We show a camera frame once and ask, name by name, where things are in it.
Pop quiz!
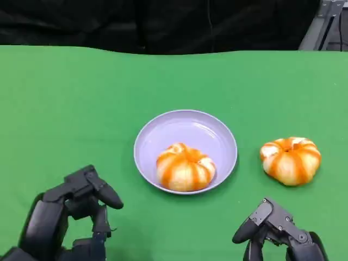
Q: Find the black curtain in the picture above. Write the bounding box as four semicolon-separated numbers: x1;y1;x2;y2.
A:
0;0;321;55

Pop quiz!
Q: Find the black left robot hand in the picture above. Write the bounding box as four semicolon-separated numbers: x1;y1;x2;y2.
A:
17;164;125;261

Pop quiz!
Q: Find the green table cloth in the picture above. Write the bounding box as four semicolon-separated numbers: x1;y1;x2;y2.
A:
0;45;348;261

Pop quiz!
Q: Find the grey metal frame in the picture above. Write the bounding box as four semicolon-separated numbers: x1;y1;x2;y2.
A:
297;0;348;52

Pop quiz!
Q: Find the orange white toy bread roll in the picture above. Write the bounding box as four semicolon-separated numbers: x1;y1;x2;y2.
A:
259;136;322;187
156;142;218;191

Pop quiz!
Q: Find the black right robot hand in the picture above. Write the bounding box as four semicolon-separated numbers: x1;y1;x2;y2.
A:
232;197;328;261

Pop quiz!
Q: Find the lilac plate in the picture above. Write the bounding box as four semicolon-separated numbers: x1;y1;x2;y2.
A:
133;109;238;195

